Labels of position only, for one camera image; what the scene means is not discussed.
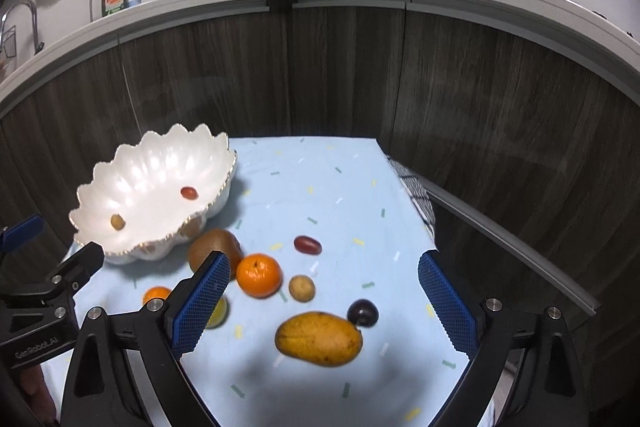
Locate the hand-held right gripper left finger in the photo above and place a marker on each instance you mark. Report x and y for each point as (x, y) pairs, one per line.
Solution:
(200, 302)

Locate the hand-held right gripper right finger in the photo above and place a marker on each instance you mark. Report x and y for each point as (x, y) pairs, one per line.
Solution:
(447, 302)

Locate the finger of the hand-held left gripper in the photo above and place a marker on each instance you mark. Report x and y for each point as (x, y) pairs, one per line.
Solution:
(20, 231)
(75, 269)

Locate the green apple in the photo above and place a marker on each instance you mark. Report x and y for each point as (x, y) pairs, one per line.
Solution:
(220, 314)

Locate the small mandarin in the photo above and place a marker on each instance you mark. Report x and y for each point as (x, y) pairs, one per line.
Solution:
(156, 294)

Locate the brown kiwi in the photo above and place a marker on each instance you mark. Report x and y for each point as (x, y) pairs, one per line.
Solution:
(210, 244)

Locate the large orange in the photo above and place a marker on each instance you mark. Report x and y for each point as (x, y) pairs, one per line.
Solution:
(258, 275)

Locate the dark purple grape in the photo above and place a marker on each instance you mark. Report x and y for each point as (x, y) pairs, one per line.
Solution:
(362, 312)

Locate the white scalloped ceramic bowl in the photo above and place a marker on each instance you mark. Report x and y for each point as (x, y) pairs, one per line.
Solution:
(150, 177)

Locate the brown potato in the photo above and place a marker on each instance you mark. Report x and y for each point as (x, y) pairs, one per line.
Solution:
(318, 338)

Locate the person's left hand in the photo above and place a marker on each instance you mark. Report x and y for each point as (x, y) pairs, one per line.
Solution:
(36, 389)

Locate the black white checkered cloth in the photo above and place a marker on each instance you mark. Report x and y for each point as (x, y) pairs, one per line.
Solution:
(417, 197)

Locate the dark red date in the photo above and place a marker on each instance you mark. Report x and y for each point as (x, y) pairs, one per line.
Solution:
(307, 245)

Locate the light blue confetti tablecloth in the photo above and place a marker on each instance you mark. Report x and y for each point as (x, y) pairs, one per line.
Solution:
(325, 187)

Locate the steel faucet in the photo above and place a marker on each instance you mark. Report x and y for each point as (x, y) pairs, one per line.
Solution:
(34, 22)

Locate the grey metal rail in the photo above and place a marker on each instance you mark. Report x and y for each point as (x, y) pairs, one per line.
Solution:
(525, 257)

